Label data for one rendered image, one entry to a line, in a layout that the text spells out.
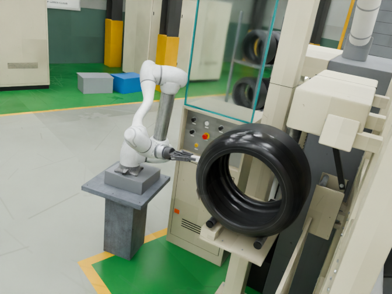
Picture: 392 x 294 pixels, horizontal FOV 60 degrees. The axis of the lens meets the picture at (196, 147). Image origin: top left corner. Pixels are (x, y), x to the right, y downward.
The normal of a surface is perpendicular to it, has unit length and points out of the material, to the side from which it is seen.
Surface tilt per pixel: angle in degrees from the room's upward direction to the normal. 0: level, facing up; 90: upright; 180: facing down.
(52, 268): 0
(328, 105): 90
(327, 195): 90
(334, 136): 72
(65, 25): 90
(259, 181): 90
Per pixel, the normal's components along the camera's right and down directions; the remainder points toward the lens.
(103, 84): 0.54, 0.40
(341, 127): -0.41, 0.00
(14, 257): 0.14, -0.91
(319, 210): -0.48, 0.29
